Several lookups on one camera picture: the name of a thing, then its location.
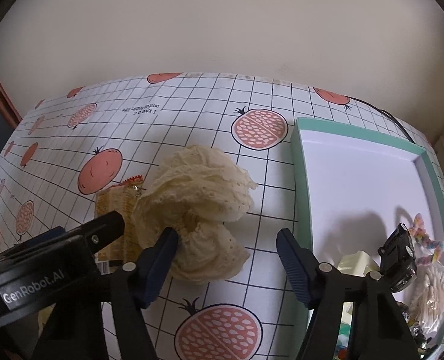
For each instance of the black toy car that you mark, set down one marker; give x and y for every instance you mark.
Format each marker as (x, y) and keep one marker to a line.
(398, 261)

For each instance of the bag of cotton swabs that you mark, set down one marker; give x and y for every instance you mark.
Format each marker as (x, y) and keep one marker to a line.
(426, 307)

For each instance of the cream hair claw clip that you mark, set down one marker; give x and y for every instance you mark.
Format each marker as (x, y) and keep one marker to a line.
(357, 264)

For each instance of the orange snack packet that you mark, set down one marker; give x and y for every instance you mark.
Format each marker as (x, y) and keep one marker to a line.
(119, 201)

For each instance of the cream lace scrunchie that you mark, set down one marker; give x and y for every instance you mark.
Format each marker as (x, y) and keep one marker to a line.
(196, 191)

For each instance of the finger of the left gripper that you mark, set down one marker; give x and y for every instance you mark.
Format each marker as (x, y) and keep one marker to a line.
(51, 234)
(102, 228)

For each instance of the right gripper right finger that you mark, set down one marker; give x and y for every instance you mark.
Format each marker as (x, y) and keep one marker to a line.
(378, 329)

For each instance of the green plastic stick figure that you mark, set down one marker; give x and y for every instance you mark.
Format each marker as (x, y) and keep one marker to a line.
(343, 334)

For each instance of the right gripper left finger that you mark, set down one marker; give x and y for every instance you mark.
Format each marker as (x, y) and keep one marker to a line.
(75, 330)

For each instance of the pomegranate grid tablecloth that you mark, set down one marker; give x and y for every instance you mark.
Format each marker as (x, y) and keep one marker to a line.
(103, 134)

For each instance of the teal white tray box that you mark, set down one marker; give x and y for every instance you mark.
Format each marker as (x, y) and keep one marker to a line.
(354, 186)

